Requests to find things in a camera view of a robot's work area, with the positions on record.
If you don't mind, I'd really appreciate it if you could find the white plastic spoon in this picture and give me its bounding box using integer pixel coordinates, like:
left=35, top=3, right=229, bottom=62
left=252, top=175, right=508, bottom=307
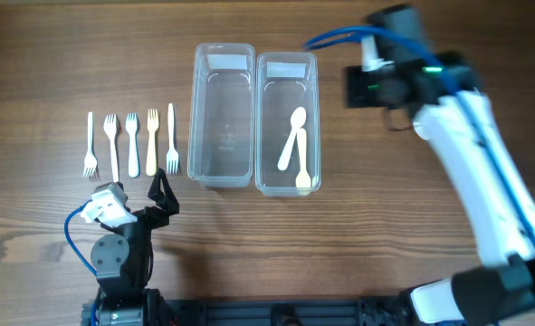
left=277, top=107, right=307, bottom=171

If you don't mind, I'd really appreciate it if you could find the yellow plastic spoon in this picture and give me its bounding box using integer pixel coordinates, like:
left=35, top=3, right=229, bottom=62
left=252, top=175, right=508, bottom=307
left=295, top=128, right=311, bottom=195

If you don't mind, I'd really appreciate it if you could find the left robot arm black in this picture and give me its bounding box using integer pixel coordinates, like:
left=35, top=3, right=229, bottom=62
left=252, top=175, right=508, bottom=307
left=81, top=168, right=180, bottom=325

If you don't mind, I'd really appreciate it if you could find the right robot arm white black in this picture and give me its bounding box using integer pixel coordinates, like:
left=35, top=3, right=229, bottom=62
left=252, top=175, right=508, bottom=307
left=344, top=5, right=535, bottom=325

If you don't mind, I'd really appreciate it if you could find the white fork nearest container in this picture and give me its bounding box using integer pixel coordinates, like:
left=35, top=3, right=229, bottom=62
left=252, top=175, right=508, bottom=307
left=166, top=103, right=180, bottom=175

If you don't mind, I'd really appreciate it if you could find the left clear plastic container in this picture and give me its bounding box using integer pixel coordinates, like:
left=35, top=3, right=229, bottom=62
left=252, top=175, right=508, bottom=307
left=187, top=43, right=255, bottom=187

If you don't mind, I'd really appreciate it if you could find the clear plastic container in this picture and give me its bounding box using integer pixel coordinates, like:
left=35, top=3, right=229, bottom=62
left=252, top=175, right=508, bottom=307
left=187, top=43, right=255, bottom=187
left=255, top=52, right=321, bottom=197

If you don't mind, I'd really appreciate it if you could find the right clear plastic container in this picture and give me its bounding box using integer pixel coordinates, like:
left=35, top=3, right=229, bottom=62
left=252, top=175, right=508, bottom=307
left=255, top=52, right=321, bottom=197

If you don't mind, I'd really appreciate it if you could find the yellow plastic fork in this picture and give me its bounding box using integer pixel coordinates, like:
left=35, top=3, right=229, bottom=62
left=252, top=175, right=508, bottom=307
left=146, top=109, right=159, bottom=176

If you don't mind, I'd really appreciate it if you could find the white plastic fork far left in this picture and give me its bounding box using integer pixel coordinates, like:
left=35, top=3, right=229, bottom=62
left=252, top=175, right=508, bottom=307
left=82, top=111, right=98, bottom=177

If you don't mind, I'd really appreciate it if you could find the light blue plastic fork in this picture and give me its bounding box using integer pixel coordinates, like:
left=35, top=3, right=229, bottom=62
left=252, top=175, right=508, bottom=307
left=125, top=112, right=140, bottom=177

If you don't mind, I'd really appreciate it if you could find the white fork tines up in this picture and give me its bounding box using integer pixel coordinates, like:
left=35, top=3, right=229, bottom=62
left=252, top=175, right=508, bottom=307
left=103, top=114, right=119, bottom=182

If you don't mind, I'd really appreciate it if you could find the right blue cable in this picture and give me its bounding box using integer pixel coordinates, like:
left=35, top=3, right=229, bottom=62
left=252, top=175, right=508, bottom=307
left=302, top=25, right=535, bottom=291

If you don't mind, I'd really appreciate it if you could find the blue cable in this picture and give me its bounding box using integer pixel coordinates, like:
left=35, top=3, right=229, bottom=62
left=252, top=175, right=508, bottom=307
left=63, top=201, right=99, bottom=277
left=302, top=25, right=535, bottom=291

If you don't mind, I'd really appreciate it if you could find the left blue cable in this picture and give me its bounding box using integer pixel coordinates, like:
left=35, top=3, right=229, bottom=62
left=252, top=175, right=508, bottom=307
left=63, top=201, right=99, bottom=277

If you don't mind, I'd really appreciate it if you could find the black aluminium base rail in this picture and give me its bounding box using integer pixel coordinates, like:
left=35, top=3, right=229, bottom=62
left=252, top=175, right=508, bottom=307
left=81, top=294, right=431, bottom=326

